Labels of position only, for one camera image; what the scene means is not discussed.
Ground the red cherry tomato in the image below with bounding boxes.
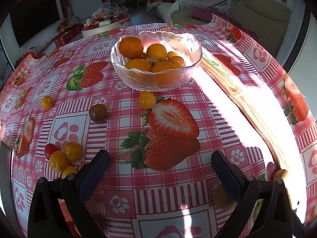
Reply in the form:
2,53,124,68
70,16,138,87
45,143,60,159

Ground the orange mandarin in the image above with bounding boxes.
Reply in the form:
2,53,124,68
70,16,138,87
119,37,144,59

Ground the small pale yellow tomato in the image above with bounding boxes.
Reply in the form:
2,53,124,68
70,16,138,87
274,169,290,181

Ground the strawberry print plaid tablecloth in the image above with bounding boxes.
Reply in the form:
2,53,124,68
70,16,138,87
0,12,317,238

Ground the orange-brown tomato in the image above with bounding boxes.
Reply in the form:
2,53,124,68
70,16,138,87
213,185,238,211

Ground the round yellow-orange tomato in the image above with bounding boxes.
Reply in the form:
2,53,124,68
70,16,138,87
146,43,168,61

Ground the stack of red boxes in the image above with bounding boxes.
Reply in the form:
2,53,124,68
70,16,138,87
53,17,85,47

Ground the large yellow-orange tomato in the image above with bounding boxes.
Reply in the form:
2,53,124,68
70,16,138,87
124,59,152,73
151,61,179,85

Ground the clear glass bowl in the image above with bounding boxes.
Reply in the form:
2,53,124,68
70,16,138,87
110,30,203,91

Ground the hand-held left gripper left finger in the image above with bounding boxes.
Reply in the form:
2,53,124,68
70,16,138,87
27,149,111,238

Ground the dark red cushion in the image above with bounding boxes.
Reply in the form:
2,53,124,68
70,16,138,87
191,8,213,25

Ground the yellow cherry tomato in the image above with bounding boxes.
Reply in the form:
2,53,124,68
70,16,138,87
62,166,78,179
41,96,53,110
64,141,83,161
138,91,157,110
49,151,70,172

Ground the thin metal rod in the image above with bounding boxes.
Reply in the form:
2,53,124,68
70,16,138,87
207,0,247,7

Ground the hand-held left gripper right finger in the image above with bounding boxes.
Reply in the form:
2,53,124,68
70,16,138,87
210,150,294,238

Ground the black flat television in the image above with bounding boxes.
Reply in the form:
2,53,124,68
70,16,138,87
9,0,61,48

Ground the dark brown tomato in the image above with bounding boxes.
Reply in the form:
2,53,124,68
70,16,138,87
89,104,108,123

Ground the round beige stool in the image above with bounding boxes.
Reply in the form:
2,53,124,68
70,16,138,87
170,10,196,25

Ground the beige armchair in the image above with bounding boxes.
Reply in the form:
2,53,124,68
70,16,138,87
226,0,293,52

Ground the white oval coffee table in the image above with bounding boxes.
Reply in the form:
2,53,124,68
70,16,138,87
82,7,132,38

